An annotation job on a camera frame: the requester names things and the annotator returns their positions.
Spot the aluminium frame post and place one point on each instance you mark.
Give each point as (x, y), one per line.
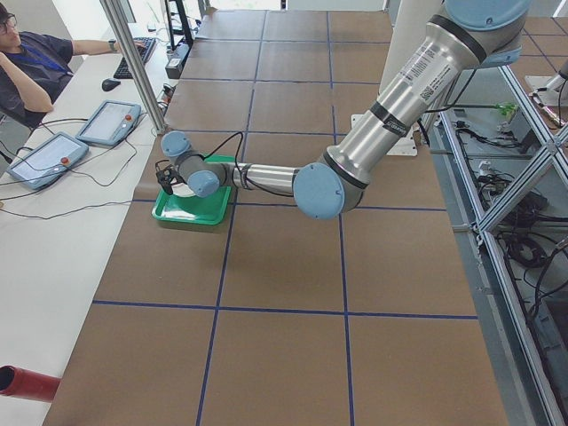
(119, 24)

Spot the green plastic tray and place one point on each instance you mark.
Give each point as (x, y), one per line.
(192, 210)

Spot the red cylinder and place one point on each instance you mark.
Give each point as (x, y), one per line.
(17, 382)

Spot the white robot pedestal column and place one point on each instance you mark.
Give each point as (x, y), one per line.
(389, 131)

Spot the teach pendant tablet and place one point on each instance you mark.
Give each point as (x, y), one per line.
(110, 123)
(48, 162)

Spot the near teach pendant tablet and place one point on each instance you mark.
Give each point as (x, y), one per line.
(48, 162)

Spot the seated person in blue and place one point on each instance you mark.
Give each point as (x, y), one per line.
(35, 68)

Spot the black computer box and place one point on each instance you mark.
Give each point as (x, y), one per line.
(176, 61)

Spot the far teach pendant tablet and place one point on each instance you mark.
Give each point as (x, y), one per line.
(110, 123)

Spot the black computer mouse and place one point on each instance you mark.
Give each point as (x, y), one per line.
(110, 84)

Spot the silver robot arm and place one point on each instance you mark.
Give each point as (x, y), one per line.
(461, 35)

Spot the black monitor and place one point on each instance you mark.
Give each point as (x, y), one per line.
(182, 19)

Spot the white round plate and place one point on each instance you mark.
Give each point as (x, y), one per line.
(182, 190)

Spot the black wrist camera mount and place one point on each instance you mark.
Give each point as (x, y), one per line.
(166, 176)

